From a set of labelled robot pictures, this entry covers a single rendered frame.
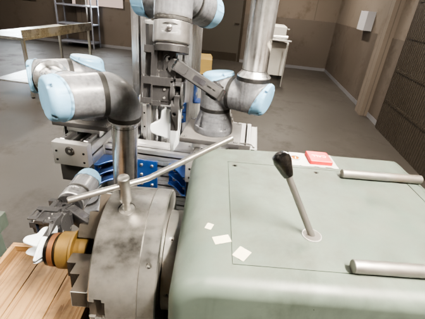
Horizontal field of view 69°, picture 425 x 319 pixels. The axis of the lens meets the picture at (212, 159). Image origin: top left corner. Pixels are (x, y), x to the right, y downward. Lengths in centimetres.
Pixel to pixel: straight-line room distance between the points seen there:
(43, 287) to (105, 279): 41
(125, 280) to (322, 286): 34
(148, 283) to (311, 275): 29
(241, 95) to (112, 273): 70
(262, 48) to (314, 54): 866
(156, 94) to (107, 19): 980
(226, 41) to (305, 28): 219
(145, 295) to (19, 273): 53
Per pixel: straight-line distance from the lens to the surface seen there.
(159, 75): 64
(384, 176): 87
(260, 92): 105
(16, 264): 111
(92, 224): 77
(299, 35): 957
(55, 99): 82
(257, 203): 65
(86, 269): 73
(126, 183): 59
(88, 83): 83
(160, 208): 64
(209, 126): 115
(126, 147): 94
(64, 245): 78
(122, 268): 62
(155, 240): 61
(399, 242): 68
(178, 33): 63
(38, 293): 101
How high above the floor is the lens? 162
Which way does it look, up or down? 28 degrees down
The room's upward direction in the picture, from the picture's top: 5 degrees clockwise
